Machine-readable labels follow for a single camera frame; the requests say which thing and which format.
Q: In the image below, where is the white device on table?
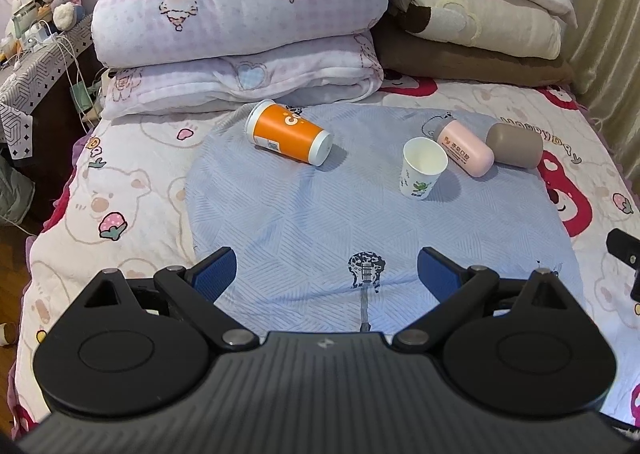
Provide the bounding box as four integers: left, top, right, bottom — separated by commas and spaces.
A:
9, 0, 55, 53

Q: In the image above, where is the beige curtain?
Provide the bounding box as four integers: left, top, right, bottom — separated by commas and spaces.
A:
564, 0, 640, 131

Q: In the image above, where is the cream flower blanket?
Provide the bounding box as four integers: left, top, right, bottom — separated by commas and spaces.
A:
392, 0, 564, 60

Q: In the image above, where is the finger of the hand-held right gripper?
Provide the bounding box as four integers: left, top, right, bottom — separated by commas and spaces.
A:
606, 229, 640, 265

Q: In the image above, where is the brown blanket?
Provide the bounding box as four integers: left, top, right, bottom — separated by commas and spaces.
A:
374, 25, 575, 87

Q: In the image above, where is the white paper cup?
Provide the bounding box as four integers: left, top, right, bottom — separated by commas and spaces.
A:
399, 137, 449, 201

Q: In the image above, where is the pink bottle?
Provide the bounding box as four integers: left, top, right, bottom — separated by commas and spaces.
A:
436, 115, 496, 179

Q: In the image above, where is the light blue guitar-print cloth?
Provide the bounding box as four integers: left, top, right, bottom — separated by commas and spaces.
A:
184, 102, 587, 335

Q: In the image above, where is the orange paper cup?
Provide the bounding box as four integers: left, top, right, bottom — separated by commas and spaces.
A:
244, 99, 334, 167

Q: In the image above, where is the taupe plastic cup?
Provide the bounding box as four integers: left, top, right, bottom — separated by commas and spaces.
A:
486, 122, 544, 169

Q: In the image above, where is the white cable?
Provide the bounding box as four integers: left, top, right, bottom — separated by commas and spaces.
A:
42, 20, 101, 127

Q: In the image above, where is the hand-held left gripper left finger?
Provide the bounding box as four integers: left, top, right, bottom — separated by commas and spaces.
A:
81, 247, 261, 351

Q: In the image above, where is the side table with patterned cloth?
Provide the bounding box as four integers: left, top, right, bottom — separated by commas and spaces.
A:
0, 12, 97, 162

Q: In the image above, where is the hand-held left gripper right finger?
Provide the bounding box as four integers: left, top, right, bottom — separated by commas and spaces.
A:
391, 247, 573, 352

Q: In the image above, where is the white floral folded quilt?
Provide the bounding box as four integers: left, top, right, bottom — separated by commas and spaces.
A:
101, 30, 385, 121

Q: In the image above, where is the grey bag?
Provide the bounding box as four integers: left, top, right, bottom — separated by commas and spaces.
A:
0, 154, 37, 225

